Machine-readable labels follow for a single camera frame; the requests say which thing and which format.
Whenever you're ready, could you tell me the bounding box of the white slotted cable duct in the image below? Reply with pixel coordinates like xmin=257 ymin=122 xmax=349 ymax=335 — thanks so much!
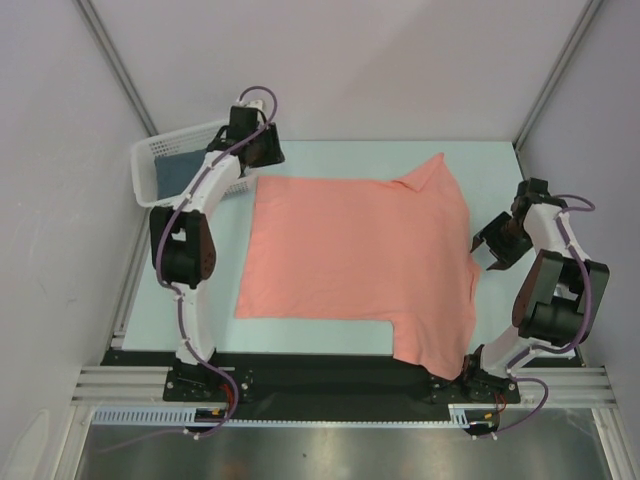
xmin=93 ymin=406 xmax=227 ymax=427

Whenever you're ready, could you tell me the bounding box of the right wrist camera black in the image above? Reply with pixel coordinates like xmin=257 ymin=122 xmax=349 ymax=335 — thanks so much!
xmin=515 ymin=177 xmax=554 ymax=204

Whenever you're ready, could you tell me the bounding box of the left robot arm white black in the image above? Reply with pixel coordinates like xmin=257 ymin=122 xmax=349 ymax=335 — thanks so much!
xmin=149 ymin=120 xmax=284 ymax=402

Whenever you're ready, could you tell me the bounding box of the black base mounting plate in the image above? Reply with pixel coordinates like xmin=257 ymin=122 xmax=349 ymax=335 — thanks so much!
xmin=101 ymin=349 xmax=589 ymax=422

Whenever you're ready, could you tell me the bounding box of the salmon pink t shirt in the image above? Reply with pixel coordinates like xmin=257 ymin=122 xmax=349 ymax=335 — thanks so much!
xmin=235 ymin=154 xmax=481 ymax=380

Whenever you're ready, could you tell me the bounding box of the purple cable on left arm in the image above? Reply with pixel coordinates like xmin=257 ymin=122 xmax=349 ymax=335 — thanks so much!
xmin=154 ymin=85 xmax=279 ymax=441

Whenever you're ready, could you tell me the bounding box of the left corner aluminium post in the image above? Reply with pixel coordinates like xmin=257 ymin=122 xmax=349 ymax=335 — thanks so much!
xmin=72 ymin=0 xmax=159 ymax=137

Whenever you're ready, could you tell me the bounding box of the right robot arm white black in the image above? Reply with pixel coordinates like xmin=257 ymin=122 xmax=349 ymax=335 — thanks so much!
xmin=461 ymin=194 xmax=610 ymax=402

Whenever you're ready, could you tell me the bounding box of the aluminium frame rail front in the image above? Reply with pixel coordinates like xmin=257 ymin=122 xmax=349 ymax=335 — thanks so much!
xmin=71 ymin=366 xmax=168 ymax=406

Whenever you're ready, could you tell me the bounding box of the right corner aluminium post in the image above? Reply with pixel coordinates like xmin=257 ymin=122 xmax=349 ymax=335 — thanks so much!
xmin=512 ymin=0 xmax=606 ymax=155

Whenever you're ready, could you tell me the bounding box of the blue grey t shirt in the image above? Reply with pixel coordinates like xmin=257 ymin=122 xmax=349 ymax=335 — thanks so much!
xmin=154 ymin=150 xmax=206 ymax=200

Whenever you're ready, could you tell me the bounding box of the white plastic basket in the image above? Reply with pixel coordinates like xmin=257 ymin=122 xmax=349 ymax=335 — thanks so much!
xmin=131 ymin=120 xmax=257 ymax=215

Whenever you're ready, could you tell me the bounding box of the corner aluminium post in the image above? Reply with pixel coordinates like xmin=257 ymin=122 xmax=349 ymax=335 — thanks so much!
xmin=72 ymin=0 xmax=159 ymax=137
xmin=512 ymin=0 xmax=606 ymax=155

